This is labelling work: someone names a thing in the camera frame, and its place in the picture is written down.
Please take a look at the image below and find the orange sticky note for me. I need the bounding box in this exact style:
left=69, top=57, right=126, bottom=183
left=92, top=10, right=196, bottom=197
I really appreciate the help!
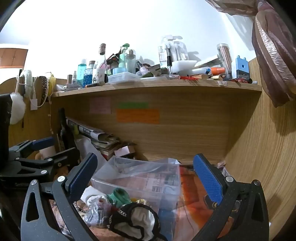
left=116, top=109, right=160, bottom=124

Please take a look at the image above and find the frosted bottle with silver cap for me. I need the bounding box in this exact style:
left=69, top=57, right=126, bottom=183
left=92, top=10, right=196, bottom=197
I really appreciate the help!
left=125, top=49, right=137, bottom=75

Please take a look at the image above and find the yellow headband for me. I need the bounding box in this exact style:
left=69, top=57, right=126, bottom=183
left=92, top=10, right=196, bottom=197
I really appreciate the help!
left=47, top=75, right=57, bottom=95

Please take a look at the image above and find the pink sticky note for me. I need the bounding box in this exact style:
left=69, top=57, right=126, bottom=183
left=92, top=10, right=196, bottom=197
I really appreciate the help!
left=90, top=97, right=112, bottom=114

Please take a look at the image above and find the pink roll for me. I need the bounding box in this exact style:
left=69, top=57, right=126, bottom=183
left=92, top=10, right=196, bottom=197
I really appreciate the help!
left=38, top=147, right=57, bottom=160

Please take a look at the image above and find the studded headband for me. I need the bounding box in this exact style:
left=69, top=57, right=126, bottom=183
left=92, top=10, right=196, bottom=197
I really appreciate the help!
left=38, top=76, right=48, bottom=106

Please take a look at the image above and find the wooden desk shelf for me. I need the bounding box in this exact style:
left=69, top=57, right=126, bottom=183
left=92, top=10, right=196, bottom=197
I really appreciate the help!
left=51, top=77, right=263, bottom=98

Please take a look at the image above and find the blue mouthwash bottle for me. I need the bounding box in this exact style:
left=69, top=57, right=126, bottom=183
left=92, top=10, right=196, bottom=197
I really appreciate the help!
left=77, top=59, right=87, bottom=87

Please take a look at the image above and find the brown pink curtain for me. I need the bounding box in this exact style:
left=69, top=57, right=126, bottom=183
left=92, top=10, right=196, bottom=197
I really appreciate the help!
left=206, top=0, right=296, bottom=108

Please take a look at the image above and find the stack of newspapers and books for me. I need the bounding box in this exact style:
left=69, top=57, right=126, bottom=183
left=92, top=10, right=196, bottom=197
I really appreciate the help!
left=66, top=117, right=123, bottom=160

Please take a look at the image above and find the vintage printed paper mat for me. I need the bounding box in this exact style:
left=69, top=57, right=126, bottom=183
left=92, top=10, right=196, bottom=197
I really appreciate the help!
left=51, top=160, right=232, bottom=241

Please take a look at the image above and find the green sock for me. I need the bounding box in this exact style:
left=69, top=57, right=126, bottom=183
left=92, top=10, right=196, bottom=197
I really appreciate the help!
left=107, top=188, right=131, bottom=208

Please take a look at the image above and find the crinkled clear plastic bag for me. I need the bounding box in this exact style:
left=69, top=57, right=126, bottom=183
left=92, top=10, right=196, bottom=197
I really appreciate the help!
left=84, top=197, right=114, bottom=226

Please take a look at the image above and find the white tube with red print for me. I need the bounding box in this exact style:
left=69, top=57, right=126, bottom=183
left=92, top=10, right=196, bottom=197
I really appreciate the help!
left=57, top=84, right=82, bottom=91

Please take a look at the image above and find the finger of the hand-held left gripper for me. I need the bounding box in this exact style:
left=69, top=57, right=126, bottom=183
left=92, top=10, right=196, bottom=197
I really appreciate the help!
left=9, top=137, right=55, bottom=158
left=14, top=148, right=80, bottom=183

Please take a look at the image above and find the white fluffy headband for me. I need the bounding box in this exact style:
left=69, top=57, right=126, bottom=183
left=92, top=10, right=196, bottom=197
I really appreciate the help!
left=20, top=70, right=34, bottom=95

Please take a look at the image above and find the blue card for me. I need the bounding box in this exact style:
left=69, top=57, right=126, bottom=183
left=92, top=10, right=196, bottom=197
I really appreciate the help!
left=158, top=209, right=177, bottom=241

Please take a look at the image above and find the clear jar of pencils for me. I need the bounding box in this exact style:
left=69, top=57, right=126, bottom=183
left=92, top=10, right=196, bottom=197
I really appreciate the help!
left=217, top=43, right=233, bottom=79

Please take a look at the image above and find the white plastic dish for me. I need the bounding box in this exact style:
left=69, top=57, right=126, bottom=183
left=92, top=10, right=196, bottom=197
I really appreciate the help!
left=171, top=60, right=198, bottom=75

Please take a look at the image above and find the glass bottle with cork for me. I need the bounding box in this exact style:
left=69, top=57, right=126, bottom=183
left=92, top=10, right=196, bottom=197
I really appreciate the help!
left=98, top=44, right=107, bottom=70

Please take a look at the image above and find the small white sock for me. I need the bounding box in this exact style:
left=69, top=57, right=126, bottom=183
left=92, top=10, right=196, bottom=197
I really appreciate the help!
left=81, top=186, right=107, bottom=204

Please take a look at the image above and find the white printed mug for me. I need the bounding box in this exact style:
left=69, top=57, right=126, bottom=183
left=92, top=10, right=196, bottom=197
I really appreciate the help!
left=92, top=68, right=109, bottom=84

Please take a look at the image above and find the blue pencil sharpener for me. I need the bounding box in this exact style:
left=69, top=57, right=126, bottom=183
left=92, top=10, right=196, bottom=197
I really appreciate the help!
left=235, top=56, right=250, bottom=80

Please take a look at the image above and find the blue bead bottle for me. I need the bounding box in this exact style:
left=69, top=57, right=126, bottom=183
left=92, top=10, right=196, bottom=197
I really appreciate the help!
left=84, top=61, right=96, bottom=87

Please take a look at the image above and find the small cardboard box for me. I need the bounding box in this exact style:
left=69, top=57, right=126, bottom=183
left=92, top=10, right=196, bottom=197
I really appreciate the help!
left=114, top=145, right=137, bottom=159

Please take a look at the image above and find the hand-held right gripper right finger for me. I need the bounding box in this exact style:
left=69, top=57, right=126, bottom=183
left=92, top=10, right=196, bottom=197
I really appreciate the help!
left=193, top=153, right=270, bottom=241

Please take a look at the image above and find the white cloth with black trim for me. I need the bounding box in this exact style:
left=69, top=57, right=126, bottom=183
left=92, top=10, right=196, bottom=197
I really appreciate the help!
left=108, top=203, right=161, bottom=240

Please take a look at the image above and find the green sticky note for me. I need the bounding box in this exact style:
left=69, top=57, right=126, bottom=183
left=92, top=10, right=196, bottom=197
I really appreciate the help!
left=117, top=102, right=149, bottom=109

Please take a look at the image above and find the clear lidded container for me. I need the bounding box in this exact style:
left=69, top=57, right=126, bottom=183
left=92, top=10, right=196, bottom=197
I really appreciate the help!
left=108, top=72, right=141, bottom=84

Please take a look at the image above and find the white fluffy pompom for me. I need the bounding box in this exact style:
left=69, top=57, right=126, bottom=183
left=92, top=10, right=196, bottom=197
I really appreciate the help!
left=9, top=92, right=26, bottom=125

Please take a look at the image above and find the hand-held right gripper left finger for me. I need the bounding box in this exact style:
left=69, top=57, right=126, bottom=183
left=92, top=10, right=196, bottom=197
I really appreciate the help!
left=21, top=152, right=99, bottom=241

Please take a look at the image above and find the green pump bottle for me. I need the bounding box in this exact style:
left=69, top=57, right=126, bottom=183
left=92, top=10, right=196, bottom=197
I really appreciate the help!
left=118, top=44, right=130, bottom=69

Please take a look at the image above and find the clear plastic storage box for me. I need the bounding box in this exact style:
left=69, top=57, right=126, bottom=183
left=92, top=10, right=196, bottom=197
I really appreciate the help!
left=91, top=156, right=181, bottom=209

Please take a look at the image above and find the wooden wall cabinet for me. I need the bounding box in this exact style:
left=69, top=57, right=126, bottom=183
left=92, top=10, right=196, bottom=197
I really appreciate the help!
left=0, top=47, right=28, bottom=69

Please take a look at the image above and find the clear blister pack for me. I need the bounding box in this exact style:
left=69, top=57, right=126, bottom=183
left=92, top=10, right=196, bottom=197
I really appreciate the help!
left=158, top=35, right=189, bottom=67

